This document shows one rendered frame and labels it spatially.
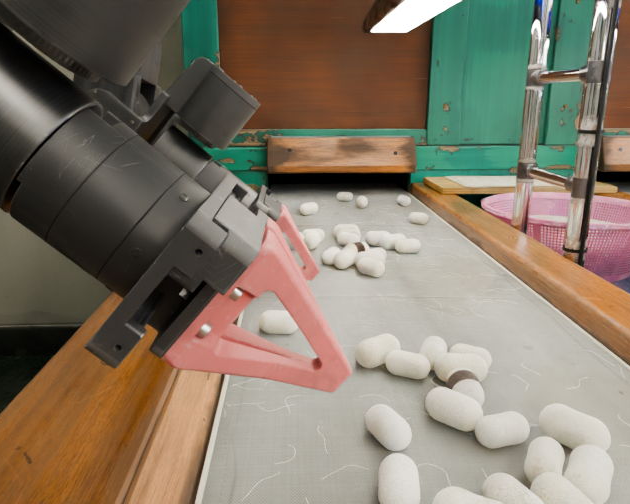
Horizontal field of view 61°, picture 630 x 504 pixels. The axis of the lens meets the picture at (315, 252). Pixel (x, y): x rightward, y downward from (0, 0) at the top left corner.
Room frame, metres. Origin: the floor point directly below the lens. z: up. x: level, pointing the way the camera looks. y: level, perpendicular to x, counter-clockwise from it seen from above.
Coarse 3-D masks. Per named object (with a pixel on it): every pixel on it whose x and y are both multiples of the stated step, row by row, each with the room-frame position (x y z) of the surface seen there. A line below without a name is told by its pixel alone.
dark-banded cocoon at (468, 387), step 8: (456, 368) 0.33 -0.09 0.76; (464, 368) 0.32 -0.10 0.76; (448, 376) 0.32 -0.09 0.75; (456, 384) 0.31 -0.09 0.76; (464, 384) 0.30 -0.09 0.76; (472, 384) 0.30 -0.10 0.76; (464, 392) 0.30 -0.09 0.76; (472, 392) 0.30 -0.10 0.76; (480, 392) 0.30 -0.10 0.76; (480, 400) 0.30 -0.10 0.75
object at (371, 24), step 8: (376, 0) 0.91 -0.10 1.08; (384, 0) 0.74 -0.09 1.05; (392, 0) 0.69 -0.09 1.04; (400, 0) 0.66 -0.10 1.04; (376, 8) 0.81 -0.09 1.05; (384, 8) 0.74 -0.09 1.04; (392, 8) 0.72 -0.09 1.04; (448, 8) 0.71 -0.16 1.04; (368, 16) 0.89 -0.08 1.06; (376, 16) 0.81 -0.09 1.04; (384, 16) 0.78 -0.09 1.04; (368, 24) 0.89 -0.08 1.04; (376, 24) 0.86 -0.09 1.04; (368, 32) 0.96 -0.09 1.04; (376, 32) 0.96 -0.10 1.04; (384, 32) 0.96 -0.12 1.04; (392, 32) 0.96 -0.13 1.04; (400, 32) 0.96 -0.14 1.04
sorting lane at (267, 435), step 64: (320, 256) 0.66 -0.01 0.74; (448, 256) 0.66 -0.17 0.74; (256, 320) 0.45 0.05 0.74; (384, 320) 0.45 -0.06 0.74; (448, 320) 0.45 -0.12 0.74; (512, 320) 0.45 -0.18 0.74; (256, 384) 0.34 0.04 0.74; (384, 384) 0.34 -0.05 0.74; (512, 384) 0.34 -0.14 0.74; (576, 384) 0.34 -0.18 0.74; (256, 448) 0.27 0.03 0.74; (320, 448) 0.27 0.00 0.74; (384, 448) 0.27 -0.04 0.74; (448, 448) 0.27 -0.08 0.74; (512, 448) 0.27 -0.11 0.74
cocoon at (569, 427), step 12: (552, 408) 0.27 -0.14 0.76; (564, 408) 0.27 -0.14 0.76; (540, 420) 0.28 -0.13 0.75; (552, 420) 0.27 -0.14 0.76; (564, 420) 0.27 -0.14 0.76; (576, 420) 0.26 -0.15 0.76; (588, 420) 0.26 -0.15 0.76; (552, 432) 0.27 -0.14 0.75; (564, 432) 0.26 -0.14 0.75; (576, 432) 0.26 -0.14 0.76; (588, 432) 0.26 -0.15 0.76; (600, 432) 0.25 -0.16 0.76; (564, 444) 0.26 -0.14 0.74; (576, 444) 0.26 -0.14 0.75; (588, 444) 0.25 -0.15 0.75; (600, 444) 0.25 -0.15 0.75
